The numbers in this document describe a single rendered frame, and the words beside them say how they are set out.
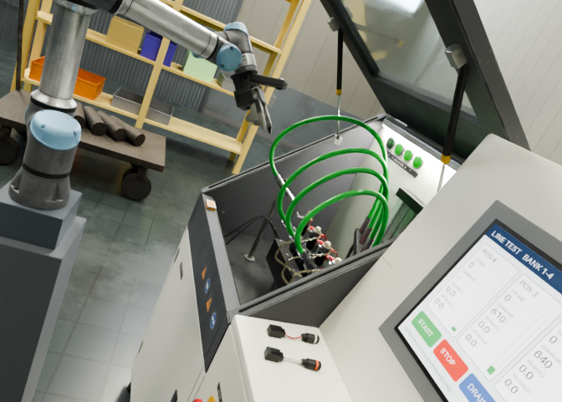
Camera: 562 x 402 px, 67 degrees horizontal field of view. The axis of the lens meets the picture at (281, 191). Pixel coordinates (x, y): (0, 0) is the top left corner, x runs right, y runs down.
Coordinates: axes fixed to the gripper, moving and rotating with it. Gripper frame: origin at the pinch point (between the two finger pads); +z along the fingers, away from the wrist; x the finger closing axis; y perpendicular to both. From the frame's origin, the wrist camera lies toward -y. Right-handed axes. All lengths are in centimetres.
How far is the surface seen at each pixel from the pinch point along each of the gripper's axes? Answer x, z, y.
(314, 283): 35, 45, -9
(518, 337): 59, 56, -42
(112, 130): -151, -67, 149
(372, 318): 38, 54, -20
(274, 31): -485, -242, 56
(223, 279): 28, 40, 16
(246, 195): -18.8, 17.3, 18.7
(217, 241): 13.2, 30.7, 20.8
